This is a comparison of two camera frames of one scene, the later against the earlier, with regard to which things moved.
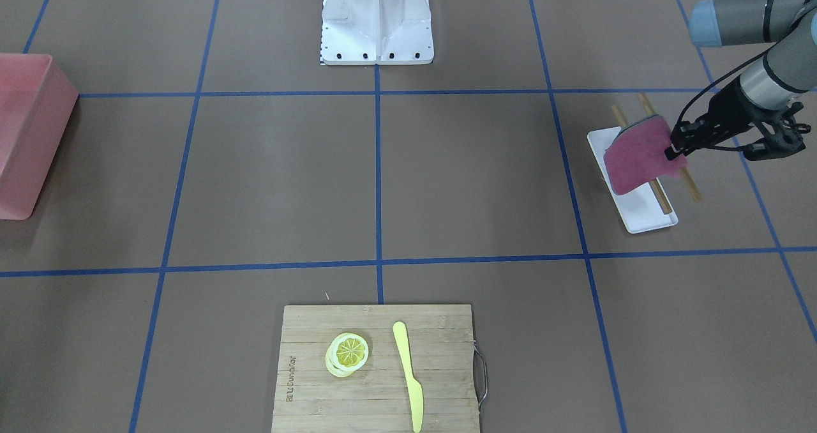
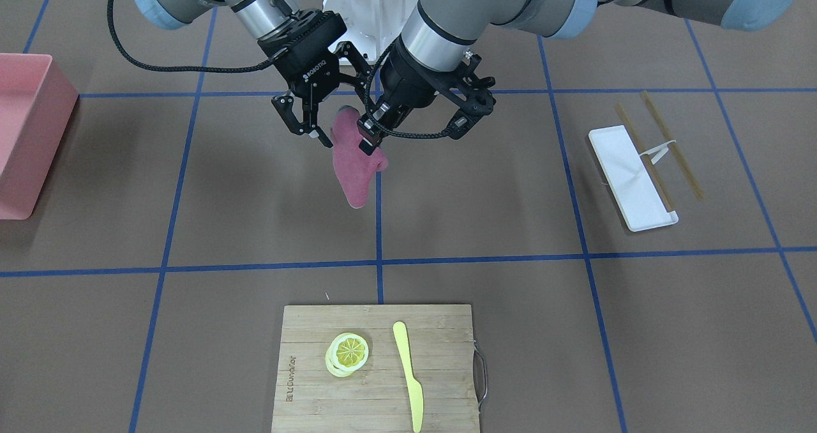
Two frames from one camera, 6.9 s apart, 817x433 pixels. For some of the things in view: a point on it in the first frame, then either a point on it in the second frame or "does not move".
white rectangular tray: (640, 207) does not move
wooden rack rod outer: (686, 176) does not move
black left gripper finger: (677, 147) → (366, 147)
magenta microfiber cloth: (639, 155) → (355, 168)
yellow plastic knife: (414, 388) does not move
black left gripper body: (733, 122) → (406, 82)
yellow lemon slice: (346, 354) does not move
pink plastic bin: (37, 101) does not move
